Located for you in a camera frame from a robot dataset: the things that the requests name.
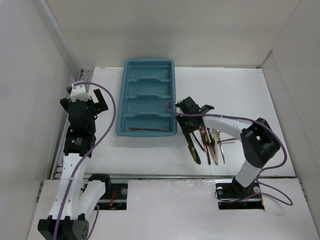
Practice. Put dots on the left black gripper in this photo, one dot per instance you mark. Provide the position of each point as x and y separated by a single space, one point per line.
101 106

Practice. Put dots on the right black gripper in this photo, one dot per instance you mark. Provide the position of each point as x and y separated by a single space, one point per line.
186 130

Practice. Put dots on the copper fork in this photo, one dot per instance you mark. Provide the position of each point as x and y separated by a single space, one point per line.
212 145

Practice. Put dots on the silver spoon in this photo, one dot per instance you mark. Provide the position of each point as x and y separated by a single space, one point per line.
221 148

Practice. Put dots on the small copper spoon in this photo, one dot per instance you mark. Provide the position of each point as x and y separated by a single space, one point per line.
226 140

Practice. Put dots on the copper knife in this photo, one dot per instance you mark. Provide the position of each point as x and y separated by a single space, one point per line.
148 129

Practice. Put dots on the gold knife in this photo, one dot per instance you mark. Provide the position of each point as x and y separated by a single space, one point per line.
190 145

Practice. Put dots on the dark green handled knife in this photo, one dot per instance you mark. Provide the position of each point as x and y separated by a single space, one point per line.
195 156

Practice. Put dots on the white plastic spoon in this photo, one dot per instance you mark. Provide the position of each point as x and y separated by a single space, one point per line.
215 135

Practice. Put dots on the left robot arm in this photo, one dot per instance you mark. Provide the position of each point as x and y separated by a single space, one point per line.
68 218

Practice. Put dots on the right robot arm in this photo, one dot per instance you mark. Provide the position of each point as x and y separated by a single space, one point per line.
259 144

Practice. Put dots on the blue plastic cutlery tray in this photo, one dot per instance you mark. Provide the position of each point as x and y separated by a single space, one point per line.
147 93

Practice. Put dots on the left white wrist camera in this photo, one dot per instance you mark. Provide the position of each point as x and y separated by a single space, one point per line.
79 93

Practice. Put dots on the aluminium rail left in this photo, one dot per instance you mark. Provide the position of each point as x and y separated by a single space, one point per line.
68 141

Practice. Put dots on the aluminium rail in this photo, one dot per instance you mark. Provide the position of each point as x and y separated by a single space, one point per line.
68 141
161 176

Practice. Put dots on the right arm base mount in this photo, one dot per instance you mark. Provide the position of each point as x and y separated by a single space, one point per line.
229 199

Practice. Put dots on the aluminium rail front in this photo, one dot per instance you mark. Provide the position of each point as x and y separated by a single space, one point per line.
161 176

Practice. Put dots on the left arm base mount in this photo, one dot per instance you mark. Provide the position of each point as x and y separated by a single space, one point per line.
114 199

